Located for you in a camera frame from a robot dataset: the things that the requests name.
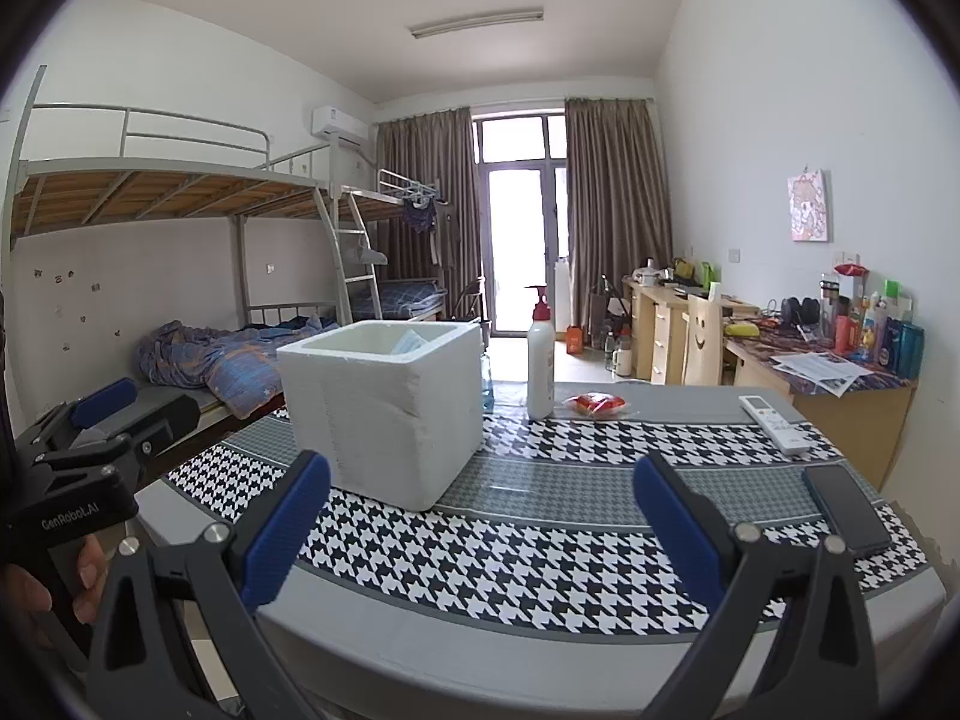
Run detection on ceiling tube lamp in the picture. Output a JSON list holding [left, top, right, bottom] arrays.
[[409, 7, 545, 40]]

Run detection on red snack packet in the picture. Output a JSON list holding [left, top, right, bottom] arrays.
[[562, 392, 627, 419]]

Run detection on white air conditioner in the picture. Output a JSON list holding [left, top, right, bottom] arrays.
[[313, 106, 370, 143]]

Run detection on row of toiletry bottles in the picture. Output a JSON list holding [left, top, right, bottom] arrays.
[[817, 264, 925, 380]]

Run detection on pink cartoon wall picture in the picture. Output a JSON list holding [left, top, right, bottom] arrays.
[[787, 169, 833, 243]]

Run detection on glass balcony door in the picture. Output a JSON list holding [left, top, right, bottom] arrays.
[[471, 114, 567, 335]]

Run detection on wooden desk with drawers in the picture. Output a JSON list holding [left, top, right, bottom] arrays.
[[622, 281, 762, 387]]

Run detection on white pump bottle red cap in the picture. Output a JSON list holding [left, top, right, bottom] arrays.
[[525, 285, 556, 421]]

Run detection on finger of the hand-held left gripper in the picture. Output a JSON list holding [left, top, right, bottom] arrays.
[[32, 394, 203, 479], [16, 377, 141, 452]]

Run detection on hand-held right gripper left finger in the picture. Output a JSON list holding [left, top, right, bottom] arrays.
[[86, 450, 332, 720]]

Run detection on black smartphone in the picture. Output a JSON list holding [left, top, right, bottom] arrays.
[[802, 465, 895, 560]]

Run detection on houndstooth table cloth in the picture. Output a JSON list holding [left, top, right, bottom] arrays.
[[161, 401, 931, 635]]

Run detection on blue checked bedding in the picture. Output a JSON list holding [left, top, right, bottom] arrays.
[[352, 279, 443, 320]]

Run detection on wooden chair with smiley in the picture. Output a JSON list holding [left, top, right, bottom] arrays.
[[681, 294, 727, 387]]

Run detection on black folding chair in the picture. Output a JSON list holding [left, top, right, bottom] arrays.
[[454, 277, 488, 323]]

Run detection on brown curtain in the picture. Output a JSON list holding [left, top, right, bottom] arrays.
[[375, 109, 481, 320], [564, 97, 674, 316]]

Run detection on white remote control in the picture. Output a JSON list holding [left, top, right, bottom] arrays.
[[739, 394, 812, 456]]

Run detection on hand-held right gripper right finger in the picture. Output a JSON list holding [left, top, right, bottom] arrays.
[[632, 452, 880, 720]]

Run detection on metal folding stand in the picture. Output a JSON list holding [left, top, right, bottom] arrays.
[[589, 274, 631, 350]]

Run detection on blue checked quilt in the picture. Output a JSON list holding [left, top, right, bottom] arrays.
[[137, 319, 338, 421]]

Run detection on white tall appliance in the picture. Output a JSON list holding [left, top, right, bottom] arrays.
[[551, 259, 571, 331]]

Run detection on white foam box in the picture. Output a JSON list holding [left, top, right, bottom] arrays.
[[277, 320, 485, 512]]

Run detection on person's left hand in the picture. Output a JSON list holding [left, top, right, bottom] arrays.
[[0, 538, 111, 674]]

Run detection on printed paper sheets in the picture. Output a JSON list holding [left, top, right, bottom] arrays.
[[772, 351, 875, 396]]

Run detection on metal bunk bed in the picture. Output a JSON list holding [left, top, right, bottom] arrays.
[[7, 64, 353, 421], [330, 169, 458, 331]]

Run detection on metal bunk ladder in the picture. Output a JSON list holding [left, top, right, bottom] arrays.
[[315, 187, 383, 327]]

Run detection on dark hanging clothes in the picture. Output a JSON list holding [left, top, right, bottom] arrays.
[[401, 195, 440, 233]]

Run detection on wooden desk with printed cover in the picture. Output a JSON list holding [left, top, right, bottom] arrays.
[[724, 322, 917, 492]]

